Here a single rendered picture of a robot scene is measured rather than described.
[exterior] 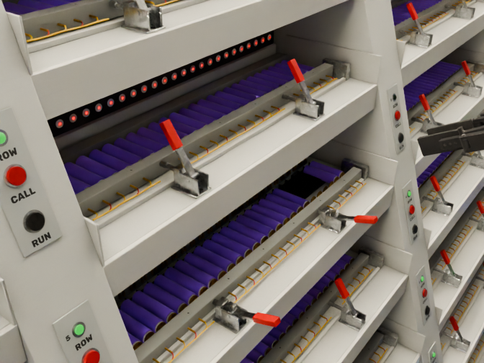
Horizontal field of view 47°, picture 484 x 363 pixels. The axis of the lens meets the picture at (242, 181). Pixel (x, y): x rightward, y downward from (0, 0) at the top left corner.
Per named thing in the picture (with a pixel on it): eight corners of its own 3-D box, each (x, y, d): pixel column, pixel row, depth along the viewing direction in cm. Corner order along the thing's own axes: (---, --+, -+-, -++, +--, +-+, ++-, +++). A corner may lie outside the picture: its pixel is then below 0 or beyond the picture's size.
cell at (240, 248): (218, 240, 87) (251, 256, 84) (210, 245, 86) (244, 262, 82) (218, 230, 86) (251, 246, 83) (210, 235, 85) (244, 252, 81)
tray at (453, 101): (499, 92, 151) (513, 42, 144) (410, 184, 110) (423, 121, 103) (427, 75, 162) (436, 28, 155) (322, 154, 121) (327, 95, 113)
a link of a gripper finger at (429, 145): (469, 145, 81) (467, 148, 81) (424, 154, 86) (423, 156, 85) (462, 127, 80) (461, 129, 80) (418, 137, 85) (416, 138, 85)
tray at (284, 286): (390, 205, 104) (398, 161, 99) (162, 443, 63) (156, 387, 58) (299, 172, 114) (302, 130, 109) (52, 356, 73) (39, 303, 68)
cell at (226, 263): (201, 253, 84) (235, 270, 81) (193, 258, 83) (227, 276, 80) (201, 243, 83) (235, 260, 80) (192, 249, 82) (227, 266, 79)
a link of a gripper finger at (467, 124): (469, 119, 83) (471, 118, 83) (426, 130, 87) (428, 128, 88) (475, 138, 83) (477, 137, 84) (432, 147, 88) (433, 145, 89)
